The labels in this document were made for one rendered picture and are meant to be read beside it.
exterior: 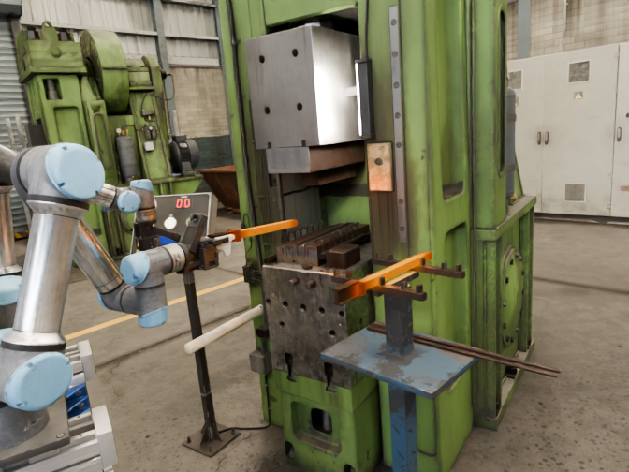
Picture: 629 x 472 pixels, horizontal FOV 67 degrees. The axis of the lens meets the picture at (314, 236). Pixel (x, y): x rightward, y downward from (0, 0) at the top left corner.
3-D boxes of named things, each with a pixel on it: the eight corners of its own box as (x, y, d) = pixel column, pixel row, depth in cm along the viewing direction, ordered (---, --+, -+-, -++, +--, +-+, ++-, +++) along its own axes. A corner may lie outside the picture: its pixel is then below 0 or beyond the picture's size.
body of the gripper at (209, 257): (203, 262, 140) (170, 272, 131) (199, 234, 139) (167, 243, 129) (221, 265, 136) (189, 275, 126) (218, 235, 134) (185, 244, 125)
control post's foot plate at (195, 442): (211, 459, 215) (208, 442, 213) (179, 445, 228) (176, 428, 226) (243, 433, 232) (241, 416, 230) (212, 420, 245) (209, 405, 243)
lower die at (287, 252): (318, 266, 179) (316, 244, 178) (277, 261, 191) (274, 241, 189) (370, 241, 213) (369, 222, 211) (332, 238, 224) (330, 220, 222)
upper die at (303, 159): (310, 172, 172) (308, 146, 170) (268, 173, 183) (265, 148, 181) (365, 161, 205) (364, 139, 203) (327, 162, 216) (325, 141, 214)
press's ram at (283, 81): (340, 144, 162) (331, 19, 153) (255, 149, 184) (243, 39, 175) (392, 137, 196) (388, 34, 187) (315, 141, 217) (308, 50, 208)
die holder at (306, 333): (351, 390, 176) (343, 274, 166) (271, 367, 197) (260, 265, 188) (410, 331, 221) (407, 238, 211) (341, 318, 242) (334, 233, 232)
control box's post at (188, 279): (212, 442, 227) (180, 222, 204) (206, 440, 229) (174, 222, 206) (217, 438, 230) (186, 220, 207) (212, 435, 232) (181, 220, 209)
